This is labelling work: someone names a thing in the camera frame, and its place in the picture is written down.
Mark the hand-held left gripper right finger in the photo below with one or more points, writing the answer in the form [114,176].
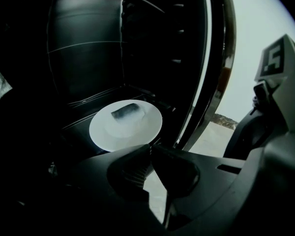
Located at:
[186,173]

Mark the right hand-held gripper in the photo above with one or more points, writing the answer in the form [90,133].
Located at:
[273,60]

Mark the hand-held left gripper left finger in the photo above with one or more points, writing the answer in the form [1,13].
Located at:
[127,171]

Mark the white round plate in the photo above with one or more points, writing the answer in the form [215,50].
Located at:
[127,134]

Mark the dark food piece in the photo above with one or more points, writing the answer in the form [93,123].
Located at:
[125,110]

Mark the black mini fridge cabinet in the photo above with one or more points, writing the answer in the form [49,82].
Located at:
[88,45]

